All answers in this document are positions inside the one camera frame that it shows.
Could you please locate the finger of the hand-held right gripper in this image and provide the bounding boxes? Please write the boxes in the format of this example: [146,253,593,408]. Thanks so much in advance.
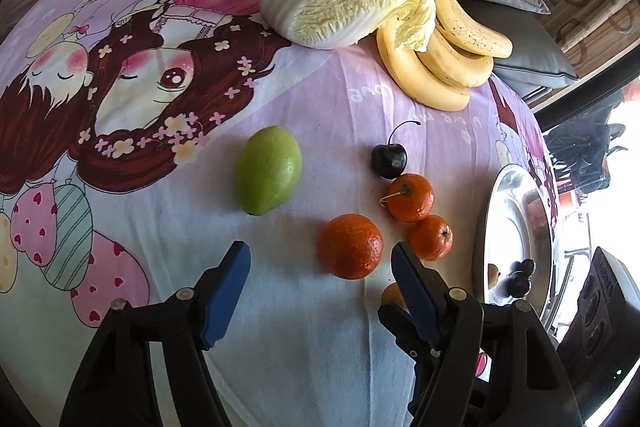
[378,303,441,360]

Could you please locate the dark cherry with curved stem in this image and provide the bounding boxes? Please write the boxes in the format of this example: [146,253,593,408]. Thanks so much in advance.
[371,121,422,180]

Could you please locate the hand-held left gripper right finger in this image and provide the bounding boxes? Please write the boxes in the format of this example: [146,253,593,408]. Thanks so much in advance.
[391,242,583,427]

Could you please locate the dark grapes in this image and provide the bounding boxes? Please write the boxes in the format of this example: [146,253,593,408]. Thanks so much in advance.
[507,273,532,298]

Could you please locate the small orange tangerine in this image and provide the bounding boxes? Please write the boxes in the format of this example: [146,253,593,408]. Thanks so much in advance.
[406,214,454,263]

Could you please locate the large orange tangerine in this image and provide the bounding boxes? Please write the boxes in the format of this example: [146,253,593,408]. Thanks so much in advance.
[317,213,385,280]

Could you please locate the grey sofa cushion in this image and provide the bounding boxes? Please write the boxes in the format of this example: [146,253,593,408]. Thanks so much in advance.
[465,0,581,98]

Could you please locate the bunch of yellow bananas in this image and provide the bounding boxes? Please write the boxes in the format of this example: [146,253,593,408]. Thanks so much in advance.
[376,0,514,112]

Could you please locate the green jujube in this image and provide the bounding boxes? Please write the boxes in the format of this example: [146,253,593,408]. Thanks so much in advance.
[235,125,303,216]

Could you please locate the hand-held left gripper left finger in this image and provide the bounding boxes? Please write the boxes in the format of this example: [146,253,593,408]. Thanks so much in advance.
[59,241,252,427]

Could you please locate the stainless steel basin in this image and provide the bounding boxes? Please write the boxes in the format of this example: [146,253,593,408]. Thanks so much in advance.
[472,163,563,343]

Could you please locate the orange tangerine with stem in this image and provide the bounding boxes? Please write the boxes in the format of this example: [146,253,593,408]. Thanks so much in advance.
[383,173,436,224]

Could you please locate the pink cartoon printed blanket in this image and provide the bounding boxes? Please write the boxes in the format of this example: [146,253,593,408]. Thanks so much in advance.
[0,0,561,427]

